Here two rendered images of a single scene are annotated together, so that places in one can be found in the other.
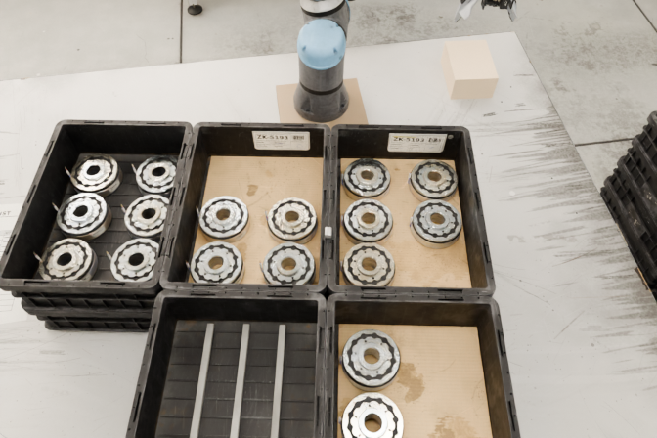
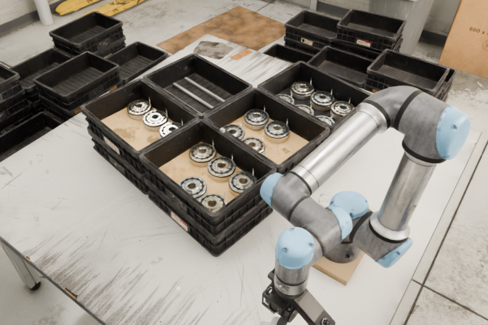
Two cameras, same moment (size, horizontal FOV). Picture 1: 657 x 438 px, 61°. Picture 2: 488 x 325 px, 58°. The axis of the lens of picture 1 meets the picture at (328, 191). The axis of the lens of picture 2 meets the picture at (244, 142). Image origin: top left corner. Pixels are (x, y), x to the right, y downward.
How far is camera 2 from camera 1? 1.71 m
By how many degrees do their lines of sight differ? 76
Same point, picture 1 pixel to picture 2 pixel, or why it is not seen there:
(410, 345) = not seen: hidden behind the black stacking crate
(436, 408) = (139, 140)
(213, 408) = (209, 99)
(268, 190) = (279, 154)
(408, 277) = (185, 167)
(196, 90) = not seen: hidden behind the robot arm
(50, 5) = not seen: outside the picture
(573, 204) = (135, 311)
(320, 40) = (345, 198)
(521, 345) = (122, 212)
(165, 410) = (222, 91)
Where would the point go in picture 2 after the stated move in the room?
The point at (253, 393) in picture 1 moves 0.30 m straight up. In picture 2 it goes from (202, 107) to (197, 46)
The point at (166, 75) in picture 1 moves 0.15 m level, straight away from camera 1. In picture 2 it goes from (434, 197) to (476, 208)
